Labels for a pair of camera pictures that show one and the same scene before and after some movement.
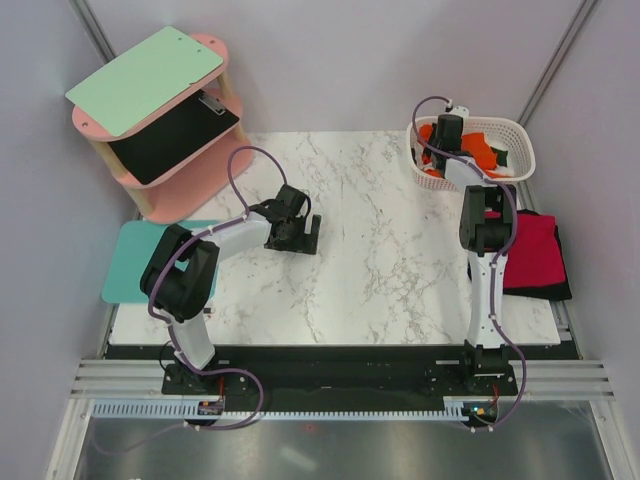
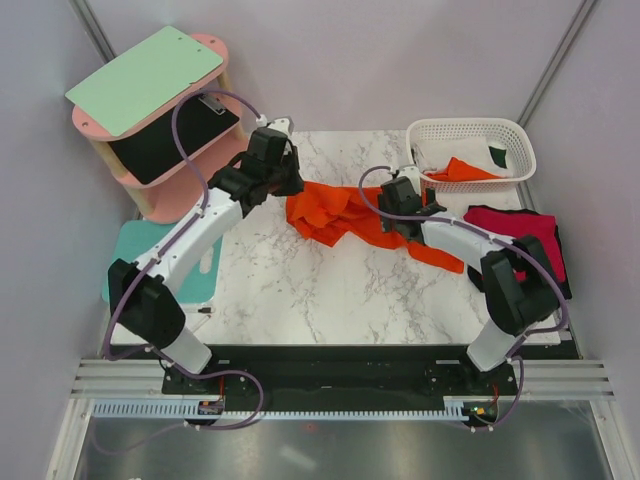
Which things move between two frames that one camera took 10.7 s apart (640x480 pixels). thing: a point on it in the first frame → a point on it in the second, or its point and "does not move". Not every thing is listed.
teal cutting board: [135, 247] does not move
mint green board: [144, 80] does not move
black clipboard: [148, 153] does not move
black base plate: [336, 371] does not move
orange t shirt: [473, 146] → [324, 212]
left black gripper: [305, 243] → [297, 184]
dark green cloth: [501, 156] does not move
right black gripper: [433, 130] → [430, 196]
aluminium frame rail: [144, 380] does not move
